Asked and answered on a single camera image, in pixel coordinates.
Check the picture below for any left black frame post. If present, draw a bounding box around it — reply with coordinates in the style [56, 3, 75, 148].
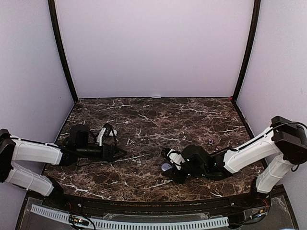
[48, 0, 78, 103]

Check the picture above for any white slotted cable duct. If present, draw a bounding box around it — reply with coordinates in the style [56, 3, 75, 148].
[30, 205, 229, 230]

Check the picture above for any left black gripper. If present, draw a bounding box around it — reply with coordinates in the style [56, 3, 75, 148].
[76, 142, 127, 162]

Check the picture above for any black frame post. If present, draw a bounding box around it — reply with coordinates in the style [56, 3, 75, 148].
[48, 0, 78, 103]
[232, 0, 261, 104]

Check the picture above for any purple round charging case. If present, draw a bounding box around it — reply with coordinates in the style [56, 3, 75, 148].
[161, 163, 173, 172]

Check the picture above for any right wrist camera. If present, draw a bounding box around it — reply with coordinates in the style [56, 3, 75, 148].
[161, 148, 185, 166]

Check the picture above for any right black frame post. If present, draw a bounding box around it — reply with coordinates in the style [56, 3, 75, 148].
[232, 0, 261, 104]

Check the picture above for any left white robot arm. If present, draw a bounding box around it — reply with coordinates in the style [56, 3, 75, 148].
[0, 123, 127, 209]

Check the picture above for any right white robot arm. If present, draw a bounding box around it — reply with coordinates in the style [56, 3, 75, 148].
[161, 116, 307, 208]

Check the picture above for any white earbud charging case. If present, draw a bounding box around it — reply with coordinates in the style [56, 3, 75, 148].
[110, 130, 118, 136]

